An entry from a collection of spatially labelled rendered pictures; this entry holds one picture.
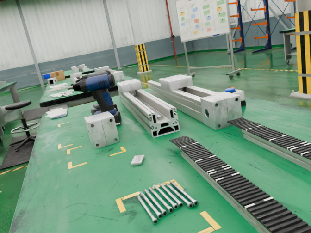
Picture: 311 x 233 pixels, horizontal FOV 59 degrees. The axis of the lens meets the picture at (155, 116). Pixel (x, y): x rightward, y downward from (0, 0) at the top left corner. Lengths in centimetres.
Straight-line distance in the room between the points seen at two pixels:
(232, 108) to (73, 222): 58
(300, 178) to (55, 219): 50
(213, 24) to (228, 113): 578
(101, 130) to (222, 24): 571
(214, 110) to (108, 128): 36
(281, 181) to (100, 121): 59
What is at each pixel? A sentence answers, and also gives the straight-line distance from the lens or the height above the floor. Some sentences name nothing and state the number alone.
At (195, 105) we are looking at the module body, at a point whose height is 84.
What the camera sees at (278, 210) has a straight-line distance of 47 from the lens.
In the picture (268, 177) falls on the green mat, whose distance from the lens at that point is 63.
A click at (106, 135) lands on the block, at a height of 82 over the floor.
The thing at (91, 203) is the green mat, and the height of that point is 78.
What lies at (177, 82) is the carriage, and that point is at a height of 89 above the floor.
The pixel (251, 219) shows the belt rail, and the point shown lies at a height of 79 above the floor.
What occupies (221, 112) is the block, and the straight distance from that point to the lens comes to 91.
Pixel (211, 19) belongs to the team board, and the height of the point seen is 133.
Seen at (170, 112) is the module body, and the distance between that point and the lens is 93.
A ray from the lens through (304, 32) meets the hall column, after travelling 409.
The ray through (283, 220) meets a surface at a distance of 45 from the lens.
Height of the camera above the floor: 109
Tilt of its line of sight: 15 degrees down
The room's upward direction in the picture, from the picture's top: 11 degrees counter-clockwise
